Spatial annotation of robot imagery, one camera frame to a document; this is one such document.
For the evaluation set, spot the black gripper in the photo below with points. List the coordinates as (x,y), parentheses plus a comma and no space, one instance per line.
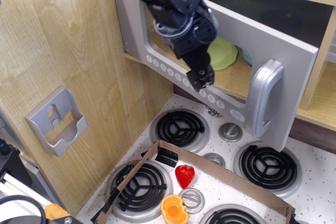
(190,42)

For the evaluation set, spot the silver microwave door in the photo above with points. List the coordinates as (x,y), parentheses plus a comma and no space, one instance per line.
(281,68)

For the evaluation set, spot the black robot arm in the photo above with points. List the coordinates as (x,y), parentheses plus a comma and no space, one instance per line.
(172,9)

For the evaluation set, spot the hanging silver toy strainer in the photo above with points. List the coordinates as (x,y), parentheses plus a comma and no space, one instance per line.
(213,112)

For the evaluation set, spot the green plate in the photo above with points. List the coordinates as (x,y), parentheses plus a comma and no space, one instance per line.
(218,54)

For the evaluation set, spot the back left stove burner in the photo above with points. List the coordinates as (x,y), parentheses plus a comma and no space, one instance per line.
(183,128)

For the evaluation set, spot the stove burner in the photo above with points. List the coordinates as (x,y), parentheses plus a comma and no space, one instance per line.
(231,213)
(278,172)
(183,128)
(140,201)

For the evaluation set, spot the blue bowl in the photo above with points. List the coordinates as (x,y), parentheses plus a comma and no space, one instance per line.
(247,57)

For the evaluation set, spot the back silver stove knob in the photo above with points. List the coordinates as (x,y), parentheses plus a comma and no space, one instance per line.
(230,132)

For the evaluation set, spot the silver stove knob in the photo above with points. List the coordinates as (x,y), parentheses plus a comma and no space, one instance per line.
(230,132)
(193,199)
(215,158)

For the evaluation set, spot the middle silver stove knob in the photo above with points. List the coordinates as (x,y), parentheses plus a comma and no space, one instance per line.
(215,158)

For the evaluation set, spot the red toy strawberry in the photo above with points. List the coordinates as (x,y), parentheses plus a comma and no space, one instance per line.
(184,175)

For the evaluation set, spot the brown cardboard barrier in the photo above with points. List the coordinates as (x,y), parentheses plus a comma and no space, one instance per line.
(169,154)

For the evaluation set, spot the front silver stove knob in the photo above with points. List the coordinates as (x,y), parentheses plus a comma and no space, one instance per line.
(193,199)

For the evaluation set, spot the back right stove burner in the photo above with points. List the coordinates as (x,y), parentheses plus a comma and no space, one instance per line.
(278,172)

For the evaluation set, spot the orange toy fruit half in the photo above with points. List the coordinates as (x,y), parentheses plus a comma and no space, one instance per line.
(173,210)

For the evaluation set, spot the front left stove burner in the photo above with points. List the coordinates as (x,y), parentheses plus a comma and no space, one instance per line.
(140,201)

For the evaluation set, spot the front right stove burner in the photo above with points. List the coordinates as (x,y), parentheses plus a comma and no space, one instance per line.
(231,213)

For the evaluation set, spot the yellow toy food piece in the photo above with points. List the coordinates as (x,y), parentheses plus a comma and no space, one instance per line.
(54,211)

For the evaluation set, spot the black equipment at left edge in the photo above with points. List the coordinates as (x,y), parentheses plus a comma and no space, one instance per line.
(12,164)

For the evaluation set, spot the grey wall phone holder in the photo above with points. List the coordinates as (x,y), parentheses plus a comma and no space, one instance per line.
(46,116)

